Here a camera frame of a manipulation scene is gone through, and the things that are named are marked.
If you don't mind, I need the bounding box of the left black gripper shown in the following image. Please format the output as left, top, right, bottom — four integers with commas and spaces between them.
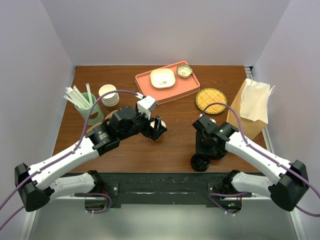
119, 107, 167, 141

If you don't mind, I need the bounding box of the black coffee cup lid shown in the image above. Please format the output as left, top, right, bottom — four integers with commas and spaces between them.
190, 153, 210, 172

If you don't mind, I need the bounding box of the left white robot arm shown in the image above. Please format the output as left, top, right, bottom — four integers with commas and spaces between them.
14, 106, 167, 212

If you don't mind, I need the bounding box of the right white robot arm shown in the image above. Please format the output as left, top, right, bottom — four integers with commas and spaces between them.
191, 114, 309, 212

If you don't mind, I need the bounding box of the stack of black lids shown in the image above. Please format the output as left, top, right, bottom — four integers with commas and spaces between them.
210, 147, 228, 160

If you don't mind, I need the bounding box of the pink serving tray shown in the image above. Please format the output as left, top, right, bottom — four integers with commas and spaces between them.
135, 61, 200, 105

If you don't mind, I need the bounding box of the round woven yellow coaster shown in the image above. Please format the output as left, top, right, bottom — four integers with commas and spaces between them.
195, 88, 227, 115

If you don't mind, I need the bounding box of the cream square plate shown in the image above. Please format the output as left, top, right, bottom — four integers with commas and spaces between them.
150, 68, 176, 89

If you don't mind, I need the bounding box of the cardboard cup carrier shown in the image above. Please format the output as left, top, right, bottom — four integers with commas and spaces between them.
86, 110, 118, 133

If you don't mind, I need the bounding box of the stack of paper cups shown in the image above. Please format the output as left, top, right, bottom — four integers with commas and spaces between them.
98, 84, 120, 107

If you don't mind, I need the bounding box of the brown paper bag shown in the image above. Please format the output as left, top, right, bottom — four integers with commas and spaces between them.
231, 78, 275, 140

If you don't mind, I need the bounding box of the small floral bowl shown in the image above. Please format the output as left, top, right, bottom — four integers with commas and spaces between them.
176, 64, 193, 79

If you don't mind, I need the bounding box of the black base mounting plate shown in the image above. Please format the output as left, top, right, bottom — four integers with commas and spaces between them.
84, 172, 236, 211

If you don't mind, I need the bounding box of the green straw holder cup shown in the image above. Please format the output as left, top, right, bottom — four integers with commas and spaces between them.
75, 92, 104, 126

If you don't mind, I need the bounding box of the wrapped white straw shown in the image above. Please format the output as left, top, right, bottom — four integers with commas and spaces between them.
65, 87, 82, 103
73, 85, 91, 109
63, 95, 84, 109

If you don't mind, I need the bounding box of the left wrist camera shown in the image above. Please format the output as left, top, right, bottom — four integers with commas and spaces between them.
136, 95, 158, 120

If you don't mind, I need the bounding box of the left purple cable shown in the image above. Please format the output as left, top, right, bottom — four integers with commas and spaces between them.
0, 89, 145, 238

